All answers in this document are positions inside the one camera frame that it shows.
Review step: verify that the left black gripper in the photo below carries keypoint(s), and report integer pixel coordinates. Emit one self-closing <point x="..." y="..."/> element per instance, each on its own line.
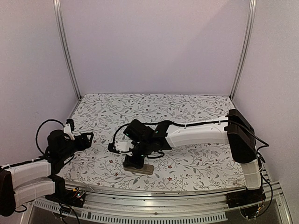
<point x="87" y="143"/>

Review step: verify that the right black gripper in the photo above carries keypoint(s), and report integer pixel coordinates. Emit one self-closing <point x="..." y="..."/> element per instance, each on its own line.
<point x="138" y="163"/>

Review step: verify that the white remote control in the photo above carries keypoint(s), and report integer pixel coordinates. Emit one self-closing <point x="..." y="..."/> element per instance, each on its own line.
<point x="146" y="170"/>

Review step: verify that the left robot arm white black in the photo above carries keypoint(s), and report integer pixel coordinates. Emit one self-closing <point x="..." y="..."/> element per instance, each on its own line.
<point x="26" y="181"/>

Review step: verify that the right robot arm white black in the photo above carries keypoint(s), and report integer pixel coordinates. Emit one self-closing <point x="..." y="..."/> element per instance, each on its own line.
<point x="232" y="129"/>

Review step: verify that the floral patterned table mat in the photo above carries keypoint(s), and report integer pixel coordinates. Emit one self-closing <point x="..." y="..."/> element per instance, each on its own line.
<point x="203" y="167"/>

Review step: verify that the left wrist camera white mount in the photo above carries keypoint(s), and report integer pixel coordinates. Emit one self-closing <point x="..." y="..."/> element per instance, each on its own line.
<point x="69" y="128"/>

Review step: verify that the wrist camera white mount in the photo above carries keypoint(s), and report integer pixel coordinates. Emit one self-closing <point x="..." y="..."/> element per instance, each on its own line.
<point x="121" y="148"/>
<point x="69" y="128"/>

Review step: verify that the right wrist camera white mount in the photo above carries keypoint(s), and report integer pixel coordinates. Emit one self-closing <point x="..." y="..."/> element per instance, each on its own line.
<point x="121" y="148"/>

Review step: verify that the front aluminium rail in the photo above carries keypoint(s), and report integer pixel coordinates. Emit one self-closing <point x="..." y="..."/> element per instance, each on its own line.
<point x="105" y="205"/>

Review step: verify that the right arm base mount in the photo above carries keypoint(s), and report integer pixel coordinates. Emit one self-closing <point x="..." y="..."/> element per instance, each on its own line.
<point x="244" y="197"/>

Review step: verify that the left aluminium frame post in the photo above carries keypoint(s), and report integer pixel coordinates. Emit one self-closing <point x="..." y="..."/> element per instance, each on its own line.
<point x="65" y="48"/>

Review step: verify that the aluminium frame post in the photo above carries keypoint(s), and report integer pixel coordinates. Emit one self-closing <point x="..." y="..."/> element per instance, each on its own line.
<point x="65" y="48"/>
<point x="245" y="47"/>

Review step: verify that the right aluminium frame post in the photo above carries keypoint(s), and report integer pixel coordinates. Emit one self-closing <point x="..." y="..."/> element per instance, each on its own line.
<point x="245" y="47"/>

